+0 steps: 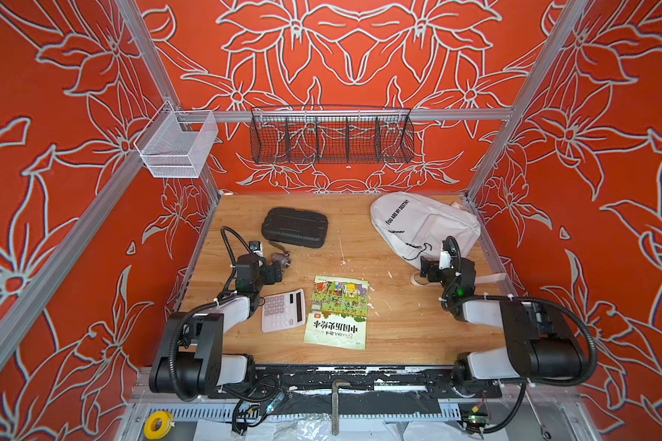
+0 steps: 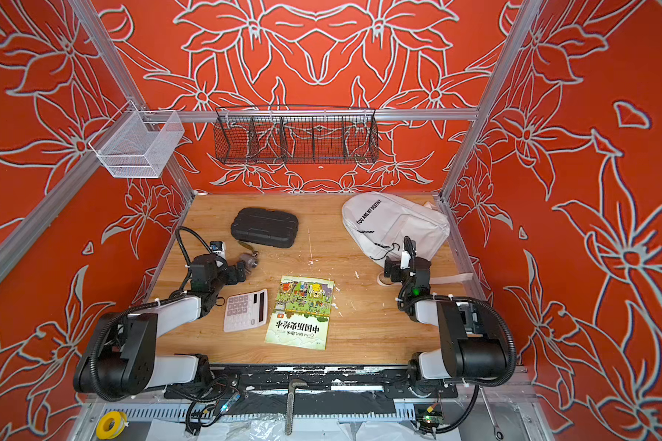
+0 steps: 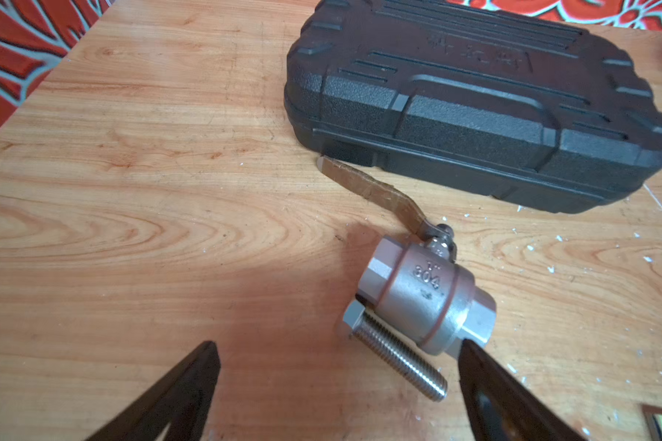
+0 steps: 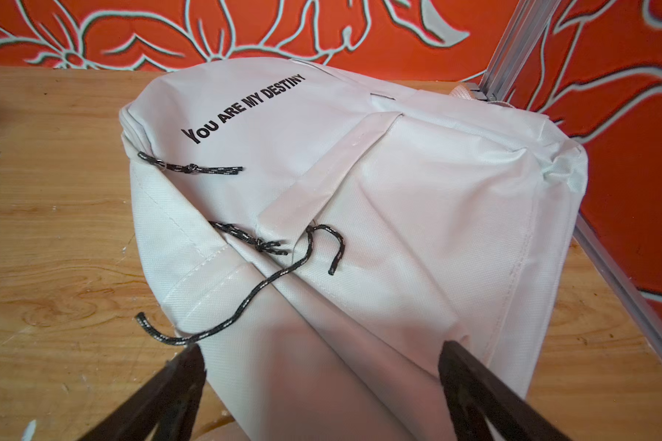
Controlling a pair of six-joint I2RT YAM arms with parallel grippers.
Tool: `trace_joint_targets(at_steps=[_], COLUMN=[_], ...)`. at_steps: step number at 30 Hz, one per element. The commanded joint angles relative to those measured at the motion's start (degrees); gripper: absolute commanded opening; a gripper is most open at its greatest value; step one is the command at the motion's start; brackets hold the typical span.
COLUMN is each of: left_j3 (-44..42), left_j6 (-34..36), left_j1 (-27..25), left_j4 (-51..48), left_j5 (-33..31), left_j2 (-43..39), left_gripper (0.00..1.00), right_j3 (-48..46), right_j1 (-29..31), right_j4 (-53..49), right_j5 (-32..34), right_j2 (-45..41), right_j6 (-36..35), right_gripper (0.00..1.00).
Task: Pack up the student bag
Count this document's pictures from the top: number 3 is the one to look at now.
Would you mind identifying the steel ball valve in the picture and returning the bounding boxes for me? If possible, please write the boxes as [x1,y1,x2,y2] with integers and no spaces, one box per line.
[317,156,497,358]

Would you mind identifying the black plastic tool case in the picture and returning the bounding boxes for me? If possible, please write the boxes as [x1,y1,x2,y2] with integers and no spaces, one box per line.
[284,1,662,214]

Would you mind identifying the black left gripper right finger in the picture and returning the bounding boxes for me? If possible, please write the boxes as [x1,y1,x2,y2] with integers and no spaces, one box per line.
[458,339,582,440]

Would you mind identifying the steel hex bolt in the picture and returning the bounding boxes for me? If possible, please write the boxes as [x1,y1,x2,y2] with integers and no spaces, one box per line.
[339,300,448,402]

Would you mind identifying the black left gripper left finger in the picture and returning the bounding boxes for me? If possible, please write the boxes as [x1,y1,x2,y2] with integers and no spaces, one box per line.
[89,341,221,440]

